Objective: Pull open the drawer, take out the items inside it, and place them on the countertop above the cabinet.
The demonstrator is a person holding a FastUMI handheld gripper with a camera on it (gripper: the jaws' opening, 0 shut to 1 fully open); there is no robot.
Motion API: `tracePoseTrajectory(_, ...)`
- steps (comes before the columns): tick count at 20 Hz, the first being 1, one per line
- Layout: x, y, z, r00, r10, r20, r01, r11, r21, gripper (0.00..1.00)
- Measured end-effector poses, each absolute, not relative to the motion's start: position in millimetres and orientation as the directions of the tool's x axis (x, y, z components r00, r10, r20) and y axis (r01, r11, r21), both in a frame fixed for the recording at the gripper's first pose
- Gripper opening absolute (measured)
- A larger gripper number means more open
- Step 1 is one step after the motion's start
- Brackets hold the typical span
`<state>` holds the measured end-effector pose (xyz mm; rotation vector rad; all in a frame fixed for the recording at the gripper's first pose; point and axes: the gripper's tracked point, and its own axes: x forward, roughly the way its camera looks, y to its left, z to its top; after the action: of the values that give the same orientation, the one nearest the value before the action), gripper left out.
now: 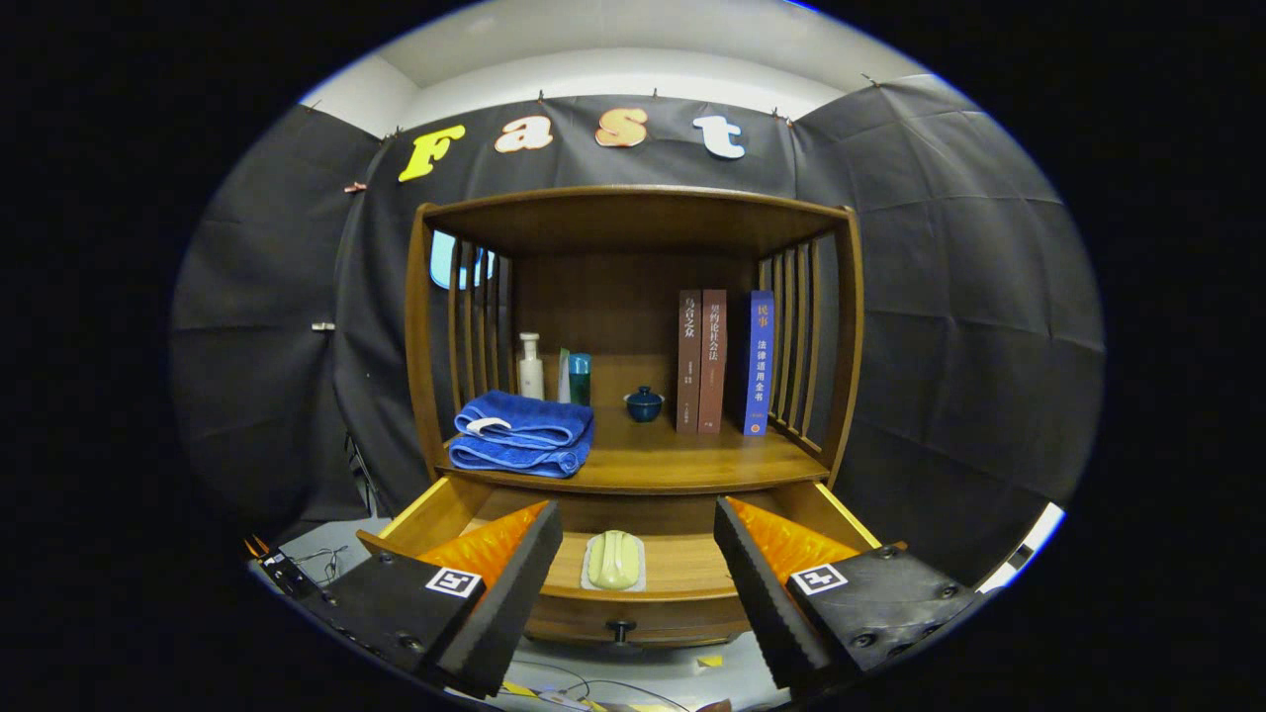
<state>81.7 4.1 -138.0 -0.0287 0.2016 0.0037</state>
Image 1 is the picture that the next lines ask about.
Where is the blue book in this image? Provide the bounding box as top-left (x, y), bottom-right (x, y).
top-left (742, 290), bottom-right (776, 437)

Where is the wooden drawer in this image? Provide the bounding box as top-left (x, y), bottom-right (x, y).
top-left (356, 475), bottom-right (883, 649)

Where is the reddish brown book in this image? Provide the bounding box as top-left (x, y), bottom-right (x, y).
top-left (698, 289), bottom-right (728, 436)

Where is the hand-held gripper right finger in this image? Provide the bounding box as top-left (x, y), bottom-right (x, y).
top-left (712, 494), bottom-right (990, 693)

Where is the white pump bottle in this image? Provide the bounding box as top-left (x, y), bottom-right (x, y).
top-left (517, 332), bottom-right (545, 401)

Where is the wooden countertop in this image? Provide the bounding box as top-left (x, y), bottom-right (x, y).
top-left (435, 400), bottom-right (832, 495)

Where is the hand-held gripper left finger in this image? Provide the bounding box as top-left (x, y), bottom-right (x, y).
top-left (259, 499), bottom-right (565, 699)

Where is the wooden cabinet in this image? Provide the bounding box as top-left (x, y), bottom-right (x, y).
top-left (356, 185), bottom-right (883, 649)

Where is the folded blue towel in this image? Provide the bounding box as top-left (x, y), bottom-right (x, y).
top-left (448, 390), bottom-right (596, 480)

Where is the dark brown book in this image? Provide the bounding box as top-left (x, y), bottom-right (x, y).
top-left (677, 290), bottom-right (703, 435)

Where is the pale green soap with tray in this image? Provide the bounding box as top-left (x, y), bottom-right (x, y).
top-left (580, 529), bottom-right (648, 593)

